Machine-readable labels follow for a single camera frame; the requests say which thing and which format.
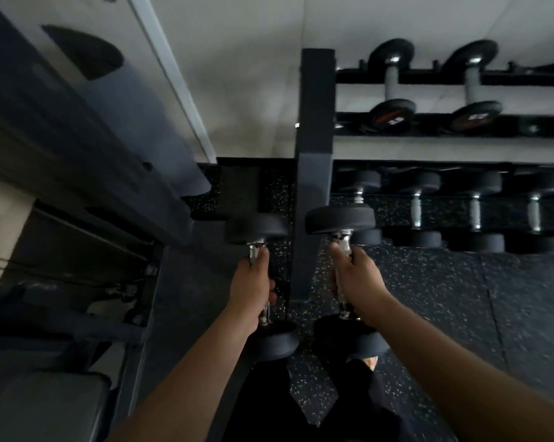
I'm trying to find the person's right hand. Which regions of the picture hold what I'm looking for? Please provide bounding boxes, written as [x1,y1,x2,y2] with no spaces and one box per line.
[329,243,394,324]

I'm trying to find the person's left hand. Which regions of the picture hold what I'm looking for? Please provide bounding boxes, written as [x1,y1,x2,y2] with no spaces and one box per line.
[226,247,278,328]

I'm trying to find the black dumbbell with chrome handle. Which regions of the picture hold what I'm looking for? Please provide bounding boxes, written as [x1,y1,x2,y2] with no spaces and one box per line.
[506,171,554,256]
[304,204,391,363]
[446,169,506,254]
[225,213,301,363]
[336,169,384,247]
[389,169,444,249]

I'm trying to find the person's right forearm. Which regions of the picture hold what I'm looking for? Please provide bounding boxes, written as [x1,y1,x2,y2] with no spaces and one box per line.
[364,294,554,442]

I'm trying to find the person's left forearm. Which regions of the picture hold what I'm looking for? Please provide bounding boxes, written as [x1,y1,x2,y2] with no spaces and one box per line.
[108,313,265,442]

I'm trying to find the person's black trousers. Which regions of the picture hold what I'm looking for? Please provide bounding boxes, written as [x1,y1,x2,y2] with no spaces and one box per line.
[221,356,418,442]

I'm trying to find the black dumbbell rack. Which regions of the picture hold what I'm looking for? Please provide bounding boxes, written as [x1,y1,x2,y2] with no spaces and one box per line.
[288,48,554,310]

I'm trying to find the black dumbbell with red label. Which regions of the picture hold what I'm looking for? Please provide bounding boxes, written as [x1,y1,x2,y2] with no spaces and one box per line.
[366,38,418,135]
[440,39,506,135]

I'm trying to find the grey bench pad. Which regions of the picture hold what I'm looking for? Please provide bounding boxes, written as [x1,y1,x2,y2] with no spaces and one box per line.
[0,370,112,442]

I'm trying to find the dark gym machine frame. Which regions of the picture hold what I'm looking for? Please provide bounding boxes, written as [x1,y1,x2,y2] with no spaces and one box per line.
[0,0,199,442]

